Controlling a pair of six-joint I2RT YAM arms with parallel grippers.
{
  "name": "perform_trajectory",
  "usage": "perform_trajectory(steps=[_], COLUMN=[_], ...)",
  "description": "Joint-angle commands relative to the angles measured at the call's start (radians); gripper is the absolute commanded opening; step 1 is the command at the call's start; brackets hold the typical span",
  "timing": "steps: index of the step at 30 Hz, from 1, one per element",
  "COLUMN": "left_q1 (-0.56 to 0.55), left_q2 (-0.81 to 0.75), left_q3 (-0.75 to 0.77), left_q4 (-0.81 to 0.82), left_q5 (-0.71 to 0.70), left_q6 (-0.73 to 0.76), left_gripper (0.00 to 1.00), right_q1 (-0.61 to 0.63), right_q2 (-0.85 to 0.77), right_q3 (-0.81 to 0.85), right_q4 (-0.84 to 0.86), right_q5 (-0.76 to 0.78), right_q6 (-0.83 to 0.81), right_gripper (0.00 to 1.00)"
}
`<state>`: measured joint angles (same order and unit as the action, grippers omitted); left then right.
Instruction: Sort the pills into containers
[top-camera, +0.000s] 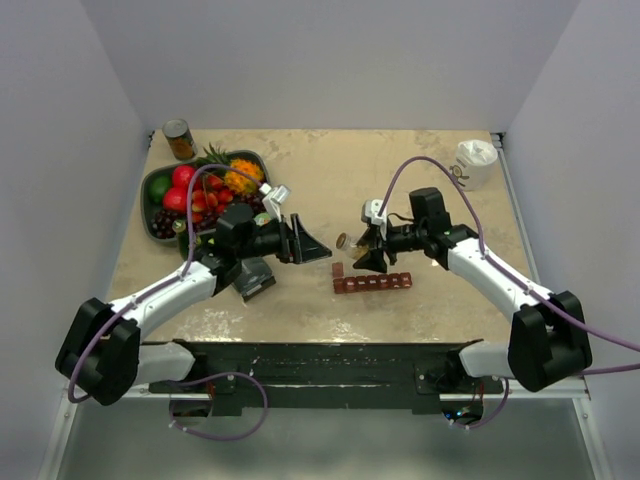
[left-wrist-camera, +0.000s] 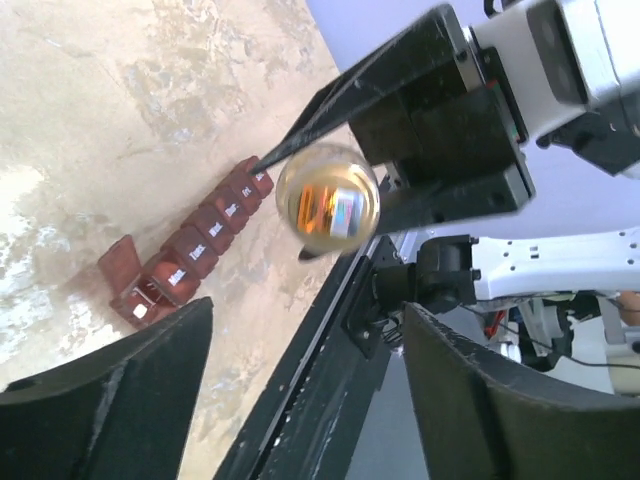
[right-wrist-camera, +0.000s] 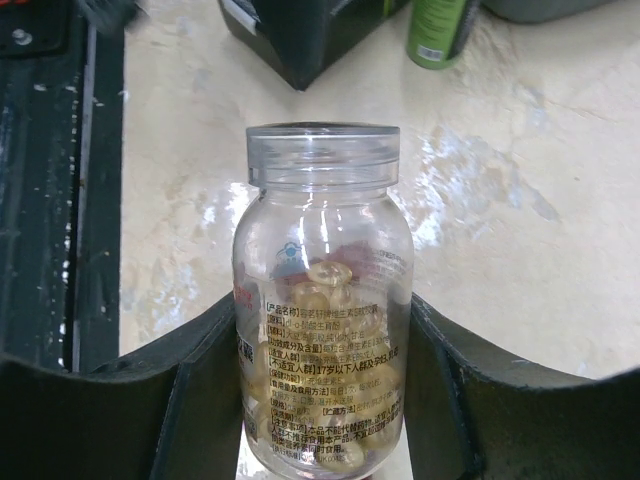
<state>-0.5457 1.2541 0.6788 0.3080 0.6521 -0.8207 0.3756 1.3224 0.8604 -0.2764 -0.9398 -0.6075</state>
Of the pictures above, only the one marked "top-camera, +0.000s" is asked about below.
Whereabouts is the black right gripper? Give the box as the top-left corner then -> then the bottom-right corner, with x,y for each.
353,219 -> 427,274

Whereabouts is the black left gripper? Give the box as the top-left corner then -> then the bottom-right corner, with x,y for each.
237,214 -> 332,265

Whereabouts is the clear pill bottle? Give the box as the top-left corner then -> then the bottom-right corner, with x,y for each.
336,232 -> 369,261

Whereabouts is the red weekly pill organizer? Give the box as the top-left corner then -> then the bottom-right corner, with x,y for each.
331,262 -> 413,295

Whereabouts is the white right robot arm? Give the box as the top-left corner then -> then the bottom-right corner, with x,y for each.
354,187 -> 593,393

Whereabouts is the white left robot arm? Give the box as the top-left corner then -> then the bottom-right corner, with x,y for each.
55,204 -> 332,406

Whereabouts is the green cylindrical can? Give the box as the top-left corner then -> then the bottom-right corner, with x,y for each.
254,213 -> 272,227

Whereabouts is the black razor box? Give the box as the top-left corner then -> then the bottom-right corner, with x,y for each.
233,258 -> 276,302

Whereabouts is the orange horned melon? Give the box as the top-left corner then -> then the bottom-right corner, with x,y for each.
224,157 -> 265,195

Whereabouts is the white paper roll pack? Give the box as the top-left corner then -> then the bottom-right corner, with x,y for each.
448,139 -> 498,191

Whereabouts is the red apple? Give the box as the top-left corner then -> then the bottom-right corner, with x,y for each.
162,187 -> 192,213
171,165 -> 196,190

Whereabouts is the dark grape bunch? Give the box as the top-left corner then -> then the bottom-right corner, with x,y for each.
150,209 -> 183,240

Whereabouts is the green lime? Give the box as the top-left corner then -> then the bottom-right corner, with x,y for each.
147,175 -> 172,205

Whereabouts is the dark green fruit tray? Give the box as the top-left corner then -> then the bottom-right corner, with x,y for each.
141,146 -> 269,246

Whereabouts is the tin can with fruit label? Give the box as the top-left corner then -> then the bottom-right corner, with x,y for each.
162,119 -> 197,161

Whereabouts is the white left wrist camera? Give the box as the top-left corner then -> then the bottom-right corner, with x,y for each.
259,183 -> 291,221

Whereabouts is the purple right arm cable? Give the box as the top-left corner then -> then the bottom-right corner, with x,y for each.
377,156 -> 640,376

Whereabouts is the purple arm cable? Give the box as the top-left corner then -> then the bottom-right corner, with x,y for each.
67,165 -> 266,404
377,156 -> 640,376

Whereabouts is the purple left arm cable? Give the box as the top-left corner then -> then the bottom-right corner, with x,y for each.
67,165 -> 266,404

